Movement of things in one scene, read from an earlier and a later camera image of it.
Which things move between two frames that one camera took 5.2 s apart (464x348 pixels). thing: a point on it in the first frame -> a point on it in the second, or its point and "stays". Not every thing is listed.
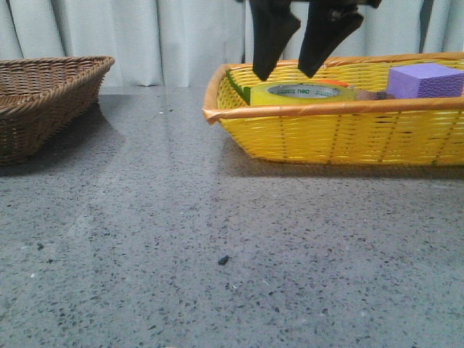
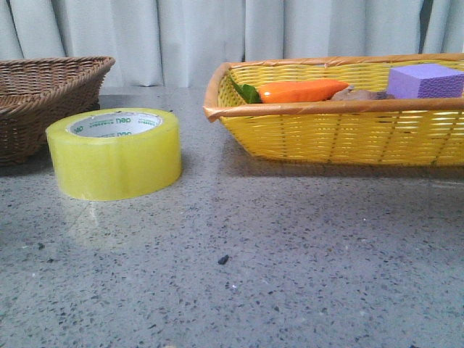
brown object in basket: (372, 95) stays
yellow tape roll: (303, 94) -> (100, 154)
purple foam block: (425, 80) stays
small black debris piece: (223, 261) stays
